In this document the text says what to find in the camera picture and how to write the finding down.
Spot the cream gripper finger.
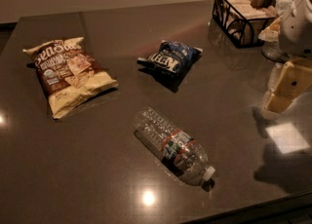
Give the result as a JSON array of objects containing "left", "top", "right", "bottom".
[{"left": 263, "top": 92, "right": 293, "bottom": 113}]

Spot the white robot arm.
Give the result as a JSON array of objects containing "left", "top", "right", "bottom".
[{"left": 263, "top": 0, "right": 312, "bottom": 114}]

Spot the clear plastic water bottle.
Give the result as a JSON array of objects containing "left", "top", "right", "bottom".
[{"left": 134, "top": 107, "right": 215, "bottom": 186}]

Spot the glass jar with lid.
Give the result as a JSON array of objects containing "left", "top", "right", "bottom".
[{"left": 258, "top": 17, "right": 287, "bottom": 63}]

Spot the blue snack bag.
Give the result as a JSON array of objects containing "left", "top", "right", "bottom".
[{"left": 137, "top": 40, "right": 203, "bottom": 77}]

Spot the tan brown chip bag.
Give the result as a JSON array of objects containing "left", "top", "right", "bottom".
[{"left": 22, "top": 37, "right": 118, "bottom": 119}]

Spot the black wire condiment basket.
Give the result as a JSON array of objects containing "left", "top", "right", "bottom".
[{"left": 213, "top": 0, "right": 277, "bottom": 48}]

